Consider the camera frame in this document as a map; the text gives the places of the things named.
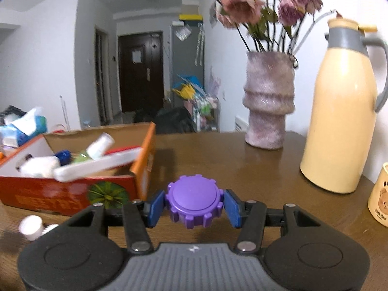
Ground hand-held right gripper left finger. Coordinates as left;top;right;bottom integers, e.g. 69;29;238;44
65;190;166;255

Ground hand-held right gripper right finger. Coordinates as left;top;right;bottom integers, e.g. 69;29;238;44
224;189;322;254

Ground purple gear-shaped cap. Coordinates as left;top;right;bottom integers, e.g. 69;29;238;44
165;174;225;230

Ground red and white lint brush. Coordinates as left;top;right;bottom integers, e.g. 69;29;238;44
54;146;143;183

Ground orange cardboard box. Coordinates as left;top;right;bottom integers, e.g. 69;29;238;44
0;122;157;216

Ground white panel board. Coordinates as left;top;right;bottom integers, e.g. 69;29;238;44
234;115;251;133

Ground black bag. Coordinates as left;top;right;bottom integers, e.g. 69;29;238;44
133;107;196;134

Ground green bottle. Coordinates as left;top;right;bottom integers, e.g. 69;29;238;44
71;153;92;164

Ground trolley cart with bottles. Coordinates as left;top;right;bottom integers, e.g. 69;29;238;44
189;95;219;133

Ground blue bottle cap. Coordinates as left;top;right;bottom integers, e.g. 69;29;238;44
55;150;72;166

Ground pink textured vase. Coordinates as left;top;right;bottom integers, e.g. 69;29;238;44
243;50;296;150

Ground blue and yellow toy pile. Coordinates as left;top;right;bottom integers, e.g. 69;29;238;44
171;74;204;101

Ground white and black bottle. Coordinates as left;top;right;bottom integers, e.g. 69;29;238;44
15;154;61;177

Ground small white-capped bottle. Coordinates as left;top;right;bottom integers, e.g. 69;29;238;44
18;215;60;242

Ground purple fairy wings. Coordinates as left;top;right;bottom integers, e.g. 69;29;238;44
209;67;222;98

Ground white mop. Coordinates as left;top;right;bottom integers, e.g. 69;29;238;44
59;95;72;131

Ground dark brown entrance door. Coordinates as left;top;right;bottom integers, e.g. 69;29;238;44
117;31;164;114

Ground cream thermos jug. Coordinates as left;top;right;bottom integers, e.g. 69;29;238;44
300;17;388;194

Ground cream bear mug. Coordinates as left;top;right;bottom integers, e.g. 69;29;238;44
367;162;388;227

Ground blue tissue pack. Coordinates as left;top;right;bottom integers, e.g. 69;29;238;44
0;107;48;148

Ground grey refrigerator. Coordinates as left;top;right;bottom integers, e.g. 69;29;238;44
169;23;205;98

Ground clear hanging umbrellas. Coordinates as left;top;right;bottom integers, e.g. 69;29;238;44
195;24;205;66

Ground clear plastic bag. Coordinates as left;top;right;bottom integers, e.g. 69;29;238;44
175;26;192;41

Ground dried pink rose bouquet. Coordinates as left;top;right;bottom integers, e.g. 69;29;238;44
145;0;340;54

